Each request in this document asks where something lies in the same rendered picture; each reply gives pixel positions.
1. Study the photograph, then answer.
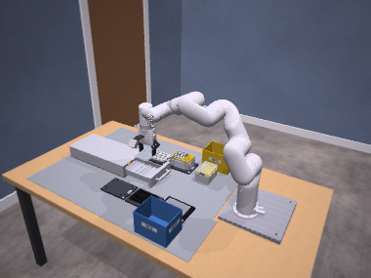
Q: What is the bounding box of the blue open-top bin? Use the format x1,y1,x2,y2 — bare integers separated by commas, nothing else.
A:
133,195,183,248

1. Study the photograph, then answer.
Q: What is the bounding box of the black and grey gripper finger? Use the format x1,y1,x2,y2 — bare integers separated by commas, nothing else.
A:
138,142,144,152
151,139,160,156

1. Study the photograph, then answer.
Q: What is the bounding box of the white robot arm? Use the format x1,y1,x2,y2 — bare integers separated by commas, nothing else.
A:
139,92,265,219

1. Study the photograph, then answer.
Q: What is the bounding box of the yellow open-top bin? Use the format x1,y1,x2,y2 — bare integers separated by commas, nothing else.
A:
202,141,229,175

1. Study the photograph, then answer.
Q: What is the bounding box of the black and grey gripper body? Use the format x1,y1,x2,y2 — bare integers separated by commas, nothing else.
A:
138,127,157,146

